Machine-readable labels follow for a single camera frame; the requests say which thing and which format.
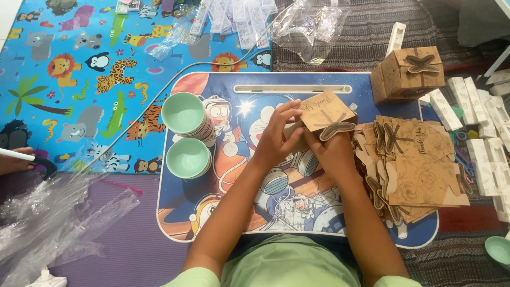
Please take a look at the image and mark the person's right hand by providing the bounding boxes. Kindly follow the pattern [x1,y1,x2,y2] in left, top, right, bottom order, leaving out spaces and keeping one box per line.
[304,128,358,183]

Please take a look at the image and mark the person's left hand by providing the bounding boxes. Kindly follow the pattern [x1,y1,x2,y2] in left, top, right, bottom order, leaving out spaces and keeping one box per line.
[254,99,306,168]

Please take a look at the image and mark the kraft gift box with bow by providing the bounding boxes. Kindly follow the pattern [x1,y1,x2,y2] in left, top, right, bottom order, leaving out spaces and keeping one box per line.
[284,90,358,154]

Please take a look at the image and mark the cartoon print lap table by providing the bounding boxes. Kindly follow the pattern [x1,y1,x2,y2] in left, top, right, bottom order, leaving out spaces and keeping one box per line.
[156,71,440,250]

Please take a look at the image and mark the pile of flat kraft blanks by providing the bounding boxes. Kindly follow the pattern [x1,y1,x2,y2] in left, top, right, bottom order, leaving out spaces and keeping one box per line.
[352,115,474,231]

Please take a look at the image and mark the clear plastic bag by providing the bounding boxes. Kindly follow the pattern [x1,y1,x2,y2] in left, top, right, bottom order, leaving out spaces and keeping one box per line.
[271,0,352,67]

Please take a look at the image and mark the assembled kraft boxes with bow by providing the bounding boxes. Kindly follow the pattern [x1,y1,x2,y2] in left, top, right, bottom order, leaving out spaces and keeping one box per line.
[369,46,446,105]

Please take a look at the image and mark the striped woven rug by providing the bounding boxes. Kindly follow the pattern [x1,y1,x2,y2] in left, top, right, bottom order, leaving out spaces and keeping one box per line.
[272,0,510,287]

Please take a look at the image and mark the person's light green shirt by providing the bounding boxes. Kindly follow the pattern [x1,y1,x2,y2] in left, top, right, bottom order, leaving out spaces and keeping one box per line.
[160,233,423,287]

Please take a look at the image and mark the stack of mint green bowls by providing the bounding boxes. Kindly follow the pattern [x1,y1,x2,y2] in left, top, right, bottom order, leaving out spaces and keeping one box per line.
[161,92,218,147]
[166,137,213,180]

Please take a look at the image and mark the single white slim box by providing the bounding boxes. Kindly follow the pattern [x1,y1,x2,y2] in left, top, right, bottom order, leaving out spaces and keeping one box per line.
[385,22,407,57]

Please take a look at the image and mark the blue scissors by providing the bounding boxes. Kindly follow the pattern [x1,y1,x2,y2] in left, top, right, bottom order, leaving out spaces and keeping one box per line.
[453,129,478,185]

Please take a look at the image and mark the small clear plastic pouch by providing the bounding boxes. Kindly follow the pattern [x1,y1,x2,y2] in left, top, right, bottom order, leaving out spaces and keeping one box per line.
[148,22,193,61]

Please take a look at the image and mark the heap of white slim boxes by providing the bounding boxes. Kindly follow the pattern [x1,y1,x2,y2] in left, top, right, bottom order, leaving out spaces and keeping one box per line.
[418,69,510,224]

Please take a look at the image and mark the purple foam mat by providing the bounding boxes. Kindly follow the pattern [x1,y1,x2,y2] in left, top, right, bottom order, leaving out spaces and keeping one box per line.
[0,172,193,287]

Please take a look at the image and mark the grey cloth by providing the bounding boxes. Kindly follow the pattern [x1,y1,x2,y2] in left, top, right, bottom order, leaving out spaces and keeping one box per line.
[420,0,510,49]

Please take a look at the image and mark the white furniture leg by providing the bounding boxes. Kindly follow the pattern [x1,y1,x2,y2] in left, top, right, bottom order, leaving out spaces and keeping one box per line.
[483,0,510,78]

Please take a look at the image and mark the single mint green bowl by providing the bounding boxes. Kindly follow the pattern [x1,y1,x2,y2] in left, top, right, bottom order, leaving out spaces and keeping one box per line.
[484,235,510,272]

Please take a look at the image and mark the animal print play mat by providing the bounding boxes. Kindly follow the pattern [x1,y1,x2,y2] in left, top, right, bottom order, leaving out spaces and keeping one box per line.
[0,0,276,177]

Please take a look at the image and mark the crumpled clear plastic wrap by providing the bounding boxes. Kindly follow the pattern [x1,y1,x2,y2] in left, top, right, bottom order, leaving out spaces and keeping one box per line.
[0,171,141,287]

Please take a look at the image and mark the black glue gun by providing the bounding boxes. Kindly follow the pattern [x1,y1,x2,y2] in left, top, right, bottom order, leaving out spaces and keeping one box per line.
[0,148,59,181]

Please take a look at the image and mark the white plug adapter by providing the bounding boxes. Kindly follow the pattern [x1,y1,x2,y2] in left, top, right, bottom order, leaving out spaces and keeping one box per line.
[25,269,69,287]

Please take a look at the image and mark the white cable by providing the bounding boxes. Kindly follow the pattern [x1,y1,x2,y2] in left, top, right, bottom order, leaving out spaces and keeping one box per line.
[85,16,280,169]

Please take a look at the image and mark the pink string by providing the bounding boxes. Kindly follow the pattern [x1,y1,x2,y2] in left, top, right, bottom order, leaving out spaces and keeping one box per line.
[99,179,143,197]

